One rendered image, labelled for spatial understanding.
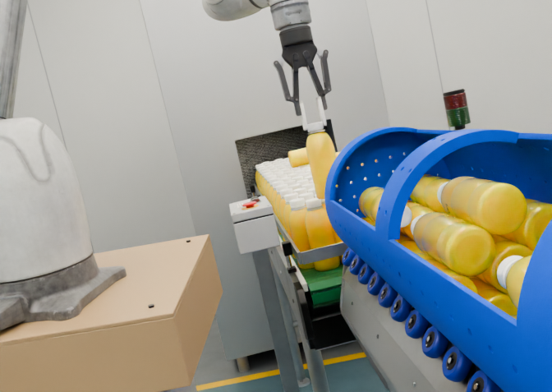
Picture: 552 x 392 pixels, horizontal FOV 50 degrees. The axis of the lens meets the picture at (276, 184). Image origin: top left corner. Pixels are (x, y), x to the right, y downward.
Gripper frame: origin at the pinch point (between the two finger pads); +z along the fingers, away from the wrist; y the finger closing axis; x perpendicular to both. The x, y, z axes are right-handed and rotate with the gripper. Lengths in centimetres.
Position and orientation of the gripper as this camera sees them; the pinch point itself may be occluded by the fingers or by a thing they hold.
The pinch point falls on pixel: (312, 113)
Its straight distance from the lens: 142.8
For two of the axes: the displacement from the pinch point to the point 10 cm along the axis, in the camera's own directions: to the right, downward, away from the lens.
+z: 2.2, 9.7, 1.2
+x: -1.0, -1.0, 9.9
